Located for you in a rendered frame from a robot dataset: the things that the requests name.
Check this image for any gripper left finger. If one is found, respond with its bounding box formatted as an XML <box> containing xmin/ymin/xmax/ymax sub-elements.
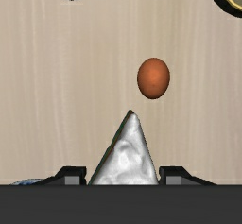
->
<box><xmin>40</xmin><ymin>165</ymin><xmax>88</xmax><ymax>186</ymax></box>

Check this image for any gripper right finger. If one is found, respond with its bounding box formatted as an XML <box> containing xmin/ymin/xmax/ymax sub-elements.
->
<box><xmin>158</xmin><ymin>165</ymin><xmax>218</xmax><ymax>186</ymax></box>

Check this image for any white cake wedge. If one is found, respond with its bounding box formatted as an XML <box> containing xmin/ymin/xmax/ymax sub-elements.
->
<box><xmin>87</xmin><ymin>109</ymin><xmax>160</xmax><ymax>186</ymax></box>

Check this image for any blue and white object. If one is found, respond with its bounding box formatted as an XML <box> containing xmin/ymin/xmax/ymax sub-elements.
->
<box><xmin>9</xmin><ymin>178</ymin><xmax>44</xmax><ymax>186</ymax></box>

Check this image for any orange egg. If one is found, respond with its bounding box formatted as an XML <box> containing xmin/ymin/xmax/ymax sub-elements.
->
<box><xmin>136</xmin><ymin>57</ymin><xmax>171</xmax><ymax>100</ymax></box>

